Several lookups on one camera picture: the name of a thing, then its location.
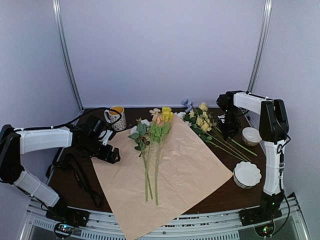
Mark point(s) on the blue flower stem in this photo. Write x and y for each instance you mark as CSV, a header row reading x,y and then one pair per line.
x,y
188,104

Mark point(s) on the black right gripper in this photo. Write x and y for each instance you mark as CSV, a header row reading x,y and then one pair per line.
x,y
227,131

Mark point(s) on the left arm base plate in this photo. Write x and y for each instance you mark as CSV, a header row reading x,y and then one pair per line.
x,y
68,215

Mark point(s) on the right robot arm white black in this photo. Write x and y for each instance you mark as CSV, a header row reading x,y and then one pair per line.
x,y
273,129

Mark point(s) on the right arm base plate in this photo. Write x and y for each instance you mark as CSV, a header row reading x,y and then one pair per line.
x,y
253,216

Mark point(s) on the small white bowl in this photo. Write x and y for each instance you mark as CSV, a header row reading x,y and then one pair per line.
x,y
251,136

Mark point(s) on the left aluminium frame post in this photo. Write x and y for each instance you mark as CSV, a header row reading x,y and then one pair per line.
x,y
65,53

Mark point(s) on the right aluminium frame post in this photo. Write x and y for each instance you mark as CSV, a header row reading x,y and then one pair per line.
x,y
263,35

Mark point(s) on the pale yellow flower stem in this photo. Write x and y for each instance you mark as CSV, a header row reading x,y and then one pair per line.
x,y
202,122

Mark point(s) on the aluminium frame post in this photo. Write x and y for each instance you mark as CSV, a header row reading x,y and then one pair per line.
x,y
65,53
263,35

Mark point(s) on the white pink flower stem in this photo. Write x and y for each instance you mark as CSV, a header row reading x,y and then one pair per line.
x,y
139,134

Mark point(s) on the peach flower stem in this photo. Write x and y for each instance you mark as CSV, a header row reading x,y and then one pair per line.
x,y
151,136

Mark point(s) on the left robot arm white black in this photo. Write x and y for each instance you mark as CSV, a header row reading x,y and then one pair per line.
x,y
91,137

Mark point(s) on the patterned mug yellow inside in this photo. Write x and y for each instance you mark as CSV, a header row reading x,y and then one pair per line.
x,y
116,117

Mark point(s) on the wrapping paper sheet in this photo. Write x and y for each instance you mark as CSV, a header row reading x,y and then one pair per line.
x,y
182,172

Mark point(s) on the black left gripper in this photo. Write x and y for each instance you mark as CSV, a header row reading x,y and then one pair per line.
x,y
105,156

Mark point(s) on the scalloped white bowl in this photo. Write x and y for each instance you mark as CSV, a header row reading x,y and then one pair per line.
x,y
246,175

